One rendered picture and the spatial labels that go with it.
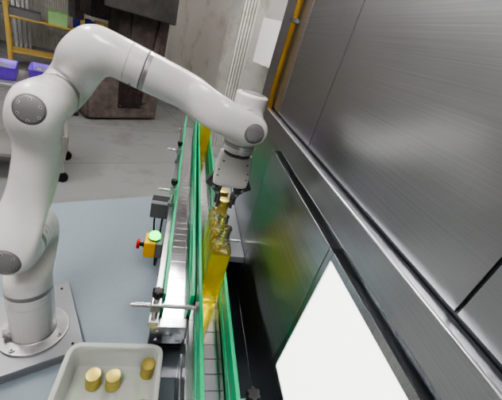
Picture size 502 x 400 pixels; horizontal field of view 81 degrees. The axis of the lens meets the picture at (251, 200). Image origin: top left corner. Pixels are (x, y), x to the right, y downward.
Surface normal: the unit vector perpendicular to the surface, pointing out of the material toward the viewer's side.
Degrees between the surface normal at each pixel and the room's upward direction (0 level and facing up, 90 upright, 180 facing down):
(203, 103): 79
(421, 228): 90
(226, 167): 89
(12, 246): 62
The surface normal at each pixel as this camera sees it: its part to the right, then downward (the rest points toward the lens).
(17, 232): 0.48, 0.07
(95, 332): 0.27, -0.85
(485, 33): -0.95, -0.16
